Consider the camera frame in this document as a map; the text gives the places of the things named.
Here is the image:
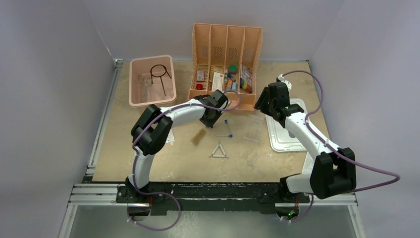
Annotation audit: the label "clear test tube rack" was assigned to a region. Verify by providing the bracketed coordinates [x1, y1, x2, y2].
[243, 115, 264, 144]

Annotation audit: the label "clay pipe triangle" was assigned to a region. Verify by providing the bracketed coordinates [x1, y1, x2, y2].
[209, 142, 229, 159]

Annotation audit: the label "black tripod ring stand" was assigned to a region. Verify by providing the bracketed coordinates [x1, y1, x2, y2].
[150, 64, 172, 96]

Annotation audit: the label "white plastic packet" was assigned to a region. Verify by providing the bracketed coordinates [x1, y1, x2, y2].
[166, 129, 175, 144]

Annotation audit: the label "small glass beaker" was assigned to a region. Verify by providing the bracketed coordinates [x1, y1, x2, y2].
[138, 74, 153, 88]

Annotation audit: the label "metal crucible tongs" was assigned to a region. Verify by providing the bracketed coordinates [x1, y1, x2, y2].
[140, 83, 149, 103]

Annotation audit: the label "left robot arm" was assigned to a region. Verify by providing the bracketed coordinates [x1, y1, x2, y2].
[127, 90, 231, 203]

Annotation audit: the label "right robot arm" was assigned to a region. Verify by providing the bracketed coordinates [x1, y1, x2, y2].
[254, 82, 356, 202]

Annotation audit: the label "white paper box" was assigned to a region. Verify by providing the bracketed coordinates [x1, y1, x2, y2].
[211, 72, 224, 91]

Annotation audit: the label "marker pen pack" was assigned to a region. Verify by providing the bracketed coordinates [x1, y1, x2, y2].
[239, 65, 253, 93]

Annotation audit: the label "white plastic lid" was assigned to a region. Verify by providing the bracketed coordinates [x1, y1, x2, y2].
[265, 115, 306, 153]

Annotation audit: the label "pink file organizer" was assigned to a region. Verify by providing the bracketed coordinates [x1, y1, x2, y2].
[188, 23, 263, 113]

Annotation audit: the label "pink plastic bin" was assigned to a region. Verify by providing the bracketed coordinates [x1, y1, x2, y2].
[129, 55, 177, 108]

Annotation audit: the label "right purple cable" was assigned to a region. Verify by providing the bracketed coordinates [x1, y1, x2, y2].
[280, 70, 401, 224]

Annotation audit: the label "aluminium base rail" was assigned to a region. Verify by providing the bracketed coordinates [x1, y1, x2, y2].
[59, 182, 365, 238]

